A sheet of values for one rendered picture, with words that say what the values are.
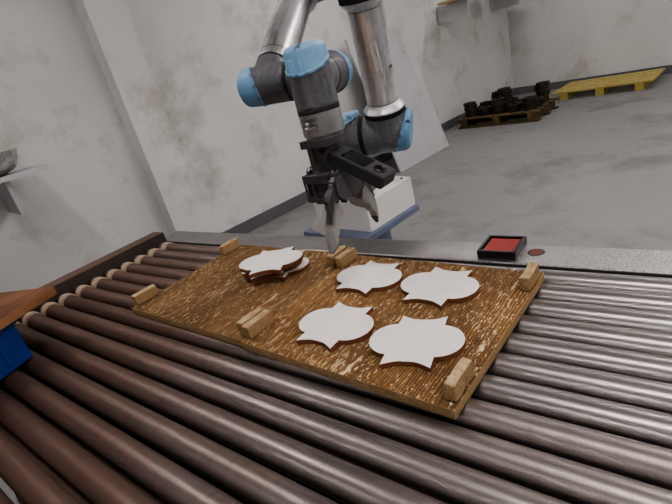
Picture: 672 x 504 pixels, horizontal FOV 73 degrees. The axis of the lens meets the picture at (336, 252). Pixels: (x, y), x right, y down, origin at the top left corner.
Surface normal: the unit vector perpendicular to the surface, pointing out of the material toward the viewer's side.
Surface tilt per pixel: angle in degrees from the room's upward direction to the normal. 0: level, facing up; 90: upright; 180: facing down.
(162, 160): 90
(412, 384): 0
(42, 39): 90
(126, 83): 90
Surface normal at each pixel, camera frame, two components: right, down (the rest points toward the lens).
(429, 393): -0.24, -0.90
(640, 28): -0.67, 0.44
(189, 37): 0.70, 0.11
